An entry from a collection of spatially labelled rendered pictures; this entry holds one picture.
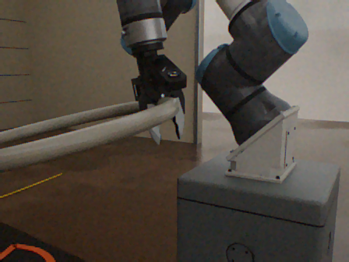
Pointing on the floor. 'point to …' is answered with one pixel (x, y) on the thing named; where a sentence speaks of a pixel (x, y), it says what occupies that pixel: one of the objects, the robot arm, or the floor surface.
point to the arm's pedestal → (256, 214)
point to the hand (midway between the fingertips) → (169, 136)
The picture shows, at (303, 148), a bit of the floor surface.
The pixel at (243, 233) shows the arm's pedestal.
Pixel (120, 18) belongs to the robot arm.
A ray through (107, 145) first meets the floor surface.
